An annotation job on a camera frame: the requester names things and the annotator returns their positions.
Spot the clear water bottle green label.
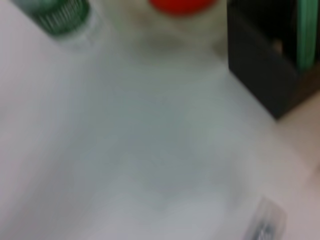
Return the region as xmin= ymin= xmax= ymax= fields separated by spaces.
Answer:
xmin=11 ymin=0 xmax=101 ymax=50

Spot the green and white pen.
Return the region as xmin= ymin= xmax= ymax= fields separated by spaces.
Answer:
xmin=296 ymin=0 xmax=319 ymax=71

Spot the grey glitter marker pen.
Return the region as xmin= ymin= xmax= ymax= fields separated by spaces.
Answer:
xmin=241 ymin=196 xmax=288 ymax=240

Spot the red-orange toy orange fruit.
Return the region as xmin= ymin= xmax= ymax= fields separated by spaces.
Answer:
xmin=148 ymin=0 xmax=218 ymax=16

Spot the black mesh pen holder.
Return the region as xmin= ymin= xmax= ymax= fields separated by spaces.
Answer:
xmin=226 ymin=0 xmax=320 ymax=120

